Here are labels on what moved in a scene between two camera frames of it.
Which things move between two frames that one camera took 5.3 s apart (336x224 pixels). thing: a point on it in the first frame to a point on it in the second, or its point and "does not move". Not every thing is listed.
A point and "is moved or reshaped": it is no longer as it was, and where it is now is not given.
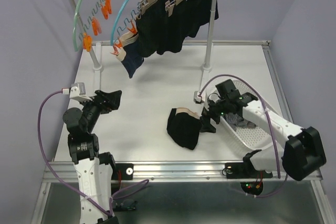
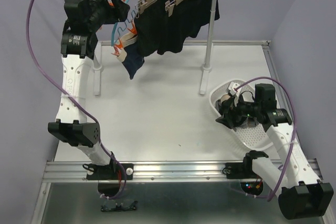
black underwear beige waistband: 183,126 is moved or reshaped
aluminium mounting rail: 225,170 does not move
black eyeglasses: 123,208 does not move
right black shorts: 188,16 does not move
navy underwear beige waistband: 130,53 does not move
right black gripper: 207,126 to 225,120
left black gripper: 112,98 to 121,8
